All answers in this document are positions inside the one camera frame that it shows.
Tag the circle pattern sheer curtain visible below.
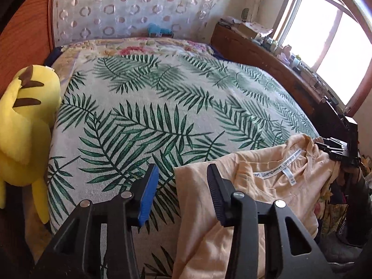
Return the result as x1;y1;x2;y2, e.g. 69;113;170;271
52;0;220;46

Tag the long wooden cabinet desk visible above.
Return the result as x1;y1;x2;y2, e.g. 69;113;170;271
210;23;349;123

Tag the wooden louvered wardrobe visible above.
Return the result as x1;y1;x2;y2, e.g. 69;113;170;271
0;0;54;93

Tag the yellow Pikachu plush toy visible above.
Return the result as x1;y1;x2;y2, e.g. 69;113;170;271
1;65;61;224

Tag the window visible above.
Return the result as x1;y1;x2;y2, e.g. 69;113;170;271
273;0;371;116

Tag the beige printed t-shirt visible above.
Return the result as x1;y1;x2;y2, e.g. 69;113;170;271
172;134;340;278

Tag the person's right forearm grey sleeve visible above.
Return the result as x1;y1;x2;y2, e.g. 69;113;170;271
342;167;371;246

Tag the cardboard box on desk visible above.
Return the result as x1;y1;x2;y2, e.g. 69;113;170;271
237;22;260;38

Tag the pink figurine on desk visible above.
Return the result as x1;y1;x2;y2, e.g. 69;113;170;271
280;45;292;66

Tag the blue toy on box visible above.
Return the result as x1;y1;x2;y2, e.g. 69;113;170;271
148;23;174;38

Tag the floral quilt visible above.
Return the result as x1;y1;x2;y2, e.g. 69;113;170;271
51;37;214;74

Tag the palm leaf print sheet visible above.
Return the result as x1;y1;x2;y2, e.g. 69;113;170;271
47;53;318;278

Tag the navy blue blanket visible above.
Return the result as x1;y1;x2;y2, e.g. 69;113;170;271
43;47;62;67

